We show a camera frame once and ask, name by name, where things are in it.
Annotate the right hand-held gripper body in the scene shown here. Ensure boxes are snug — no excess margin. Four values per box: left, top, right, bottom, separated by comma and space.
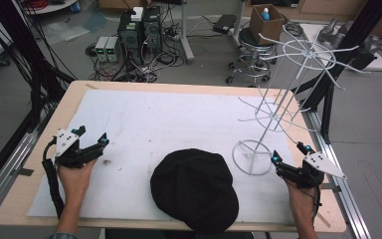
276, 150, 348, 190

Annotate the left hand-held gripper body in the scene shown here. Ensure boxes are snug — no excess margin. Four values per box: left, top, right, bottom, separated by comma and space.
53, 128, 97, 169

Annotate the black hat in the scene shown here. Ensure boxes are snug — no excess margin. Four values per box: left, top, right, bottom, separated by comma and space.
149, 147, 241, 234

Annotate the white wire hat rack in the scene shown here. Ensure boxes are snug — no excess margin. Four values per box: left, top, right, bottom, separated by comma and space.
231, 24, 372, 177

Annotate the person's right hand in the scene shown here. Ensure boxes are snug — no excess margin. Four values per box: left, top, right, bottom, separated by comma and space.
284, 180, 322, 217

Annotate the person's left hand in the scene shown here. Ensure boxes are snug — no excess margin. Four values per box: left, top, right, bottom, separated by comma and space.
57, 158, 98, 199

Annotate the black tape strip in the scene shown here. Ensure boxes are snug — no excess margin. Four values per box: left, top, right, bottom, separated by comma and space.
11, 167, 35, 177

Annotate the white table mat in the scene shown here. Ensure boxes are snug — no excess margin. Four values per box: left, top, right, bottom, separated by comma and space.
27, 88, 296, 224

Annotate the grey power supply unit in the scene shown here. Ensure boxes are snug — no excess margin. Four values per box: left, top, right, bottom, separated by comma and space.
105, 36, 122, 63
95, 36, 109, 63

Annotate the blue sleeve cuff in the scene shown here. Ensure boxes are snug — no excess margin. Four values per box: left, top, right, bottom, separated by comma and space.
47, 231, 80, 239

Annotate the clear plastic sheet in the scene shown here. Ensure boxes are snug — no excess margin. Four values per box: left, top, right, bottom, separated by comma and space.
41, 20, 92, 46

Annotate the chrome rolling stool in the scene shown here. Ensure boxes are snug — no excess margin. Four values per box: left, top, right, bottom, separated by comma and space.
225, 27, 279, 87

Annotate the black computer tower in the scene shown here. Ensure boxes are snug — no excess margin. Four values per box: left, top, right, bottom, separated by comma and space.
141, 5, 163, 57
116, 10, 144, 66

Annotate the white floor board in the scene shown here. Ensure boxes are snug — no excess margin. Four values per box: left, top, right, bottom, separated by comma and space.
298, 22, 382, 72

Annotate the brown cardboard box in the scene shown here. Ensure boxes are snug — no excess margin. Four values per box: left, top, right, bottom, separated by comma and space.
249, 3, 287, 47

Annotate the round white table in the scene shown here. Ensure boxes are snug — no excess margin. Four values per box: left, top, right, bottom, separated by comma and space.
22, 0, 82, 16

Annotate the small white box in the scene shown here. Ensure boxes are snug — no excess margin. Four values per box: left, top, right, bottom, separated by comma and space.
130, 6, 145, 23

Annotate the white table leg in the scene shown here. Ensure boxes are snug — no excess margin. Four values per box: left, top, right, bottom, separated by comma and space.
230, 0, 247, 48
178, 0, 196, 65

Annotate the flat black device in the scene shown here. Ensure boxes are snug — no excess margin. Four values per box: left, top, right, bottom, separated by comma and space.
212, 13, 239, 35

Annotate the thin black cable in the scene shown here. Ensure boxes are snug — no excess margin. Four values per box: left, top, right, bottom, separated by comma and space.
310, 184, 323, 223

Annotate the aluminium frame rail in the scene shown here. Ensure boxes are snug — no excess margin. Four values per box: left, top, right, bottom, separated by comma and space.
0, 128, 40, 223
301, 111, 373, 239

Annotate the thick black sleeved cable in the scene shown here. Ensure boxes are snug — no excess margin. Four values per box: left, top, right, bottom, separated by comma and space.
41, 136, 66, 221

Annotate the black frame post with cables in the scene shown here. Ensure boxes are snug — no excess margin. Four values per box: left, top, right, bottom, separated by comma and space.
0, 0, 78, 129

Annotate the tangle of floor cables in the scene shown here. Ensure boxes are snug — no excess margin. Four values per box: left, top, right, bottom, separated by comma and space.
85, 23, 187, 84

